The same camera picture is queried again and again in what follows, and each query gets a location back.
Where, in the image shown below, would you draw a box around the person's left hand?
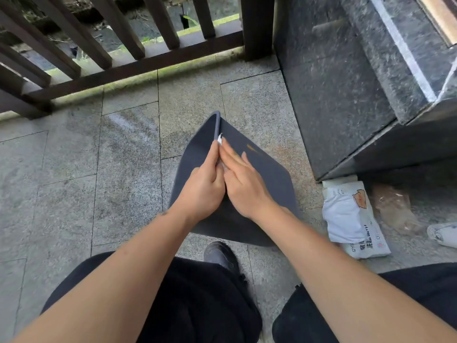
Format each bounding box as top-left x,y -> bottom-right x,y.
171,139 -> 227,226

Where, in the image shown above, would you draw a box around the person's right hand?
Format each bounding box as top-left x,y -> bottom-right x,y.
218,138 -> 283,221

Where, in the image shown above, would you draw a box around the dark blue mat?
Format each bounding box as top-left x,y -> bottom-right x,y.
169,111 -> 303,247

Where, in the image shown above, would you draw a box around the person's right forearm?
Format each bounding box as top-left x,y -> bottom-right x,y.
251,206 -> 457,343

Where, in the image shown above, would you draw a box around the person's left forearm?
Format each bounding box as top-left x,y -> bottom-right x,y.
11,206 -> 201,343

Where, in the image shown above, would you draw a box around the black shoe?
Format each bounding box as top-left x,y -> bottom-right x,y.
204,241 -> 241,276

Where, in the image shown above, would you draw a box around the black trousers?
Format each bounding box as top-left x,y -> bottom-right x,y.
40,251 -> 457,343

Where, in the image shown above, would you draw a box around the white tissue packet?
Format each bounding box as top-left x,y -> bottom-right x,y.
321,175 -> 392,260

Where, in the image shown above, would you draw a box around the dark brown wooden railing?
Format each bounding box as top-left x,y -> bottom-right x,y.
0,0 -> 276,120

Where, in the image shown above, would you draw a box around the dark granite stone step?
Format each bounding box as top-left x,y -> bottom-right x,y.
273,0 -> 457,182

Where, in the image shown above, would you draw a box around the clear plastic bag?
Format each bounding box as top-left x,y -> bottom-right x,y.
369,183 -> 426,237

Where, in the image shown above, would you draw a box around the white rolled cloth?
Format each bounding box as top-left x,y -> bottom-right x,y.
427,222 -> 457,249

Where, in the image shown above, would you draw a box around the light wooden frame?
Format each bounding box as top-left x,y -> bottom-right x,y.
414,0 -> 457,47

